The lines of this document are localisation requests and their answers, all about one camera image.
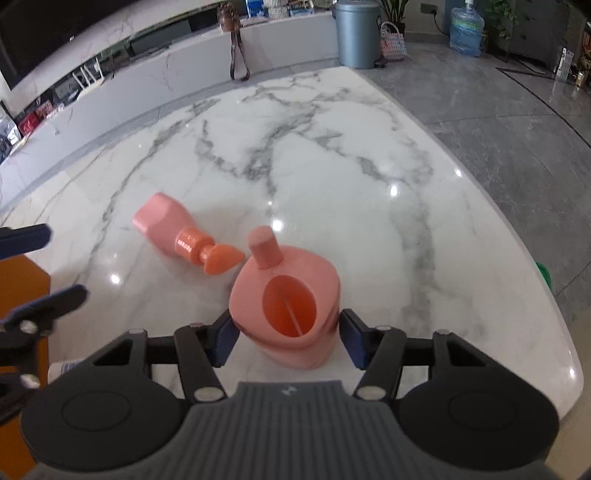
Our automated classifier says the woven basket bag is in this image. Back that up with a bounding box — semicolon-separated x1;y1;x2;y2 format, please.
379;20;408;64

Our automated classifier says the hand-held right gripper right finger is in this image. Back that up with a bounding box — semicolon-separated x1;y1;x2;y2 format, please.
338;308;498;400

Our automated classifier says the red gift box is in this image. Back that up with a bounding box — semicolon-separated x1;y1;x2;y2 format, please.
16;108;40;137

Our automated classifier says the orange cardboard box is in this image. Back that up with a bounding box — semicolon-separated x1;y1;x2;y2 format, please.
0;256;51;385

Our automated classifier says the black television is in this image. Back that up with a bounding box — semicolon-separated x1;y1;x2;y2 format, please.
0;0;219;89

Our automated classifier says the white floor object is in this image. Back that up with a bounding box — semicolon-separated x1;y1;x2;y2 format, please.
556;45;576;82

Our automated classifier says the trailing pothos plant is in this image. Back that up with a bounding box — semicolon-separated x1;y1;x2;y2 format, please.
484;0;523;43

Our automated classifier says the white router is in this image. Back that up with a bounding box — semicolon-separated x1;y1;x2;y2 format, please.
69;59;107;91

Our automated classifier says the pink container with spout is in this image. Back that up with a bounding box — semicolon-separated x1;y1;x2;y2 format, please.
228;226;343;370

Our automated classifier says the snake plant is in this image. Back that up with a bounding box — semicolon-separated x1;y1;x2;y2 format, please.
380;0;410;36

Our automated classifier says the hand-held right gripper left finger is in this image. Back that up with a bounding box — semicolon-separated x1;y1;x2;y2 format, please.
92;308;241;402

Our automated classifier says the small white bottle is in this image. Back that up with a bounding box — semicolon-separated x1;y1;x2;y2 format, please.
47;359;85;385

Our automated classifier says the grey-blue trash can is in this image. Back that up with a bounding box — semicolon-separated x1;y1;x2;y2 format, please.
334;0;382;70

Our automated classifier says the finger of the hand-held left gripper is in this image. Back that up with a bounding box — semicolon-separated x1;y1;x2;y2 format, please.
0;223;53;260
0;283;88;367

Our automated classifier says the grey drawer cabinet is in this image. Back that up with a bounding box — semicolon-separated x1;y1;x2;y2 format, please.
507;0;591;75

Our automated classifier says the blue water jug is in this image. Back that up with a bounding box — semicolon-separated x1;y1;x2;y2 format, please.
449;0;486;57

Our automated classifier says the pink squeeze bottle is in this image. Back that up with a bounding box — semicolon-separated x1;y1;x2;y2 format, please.
132;192;247;277

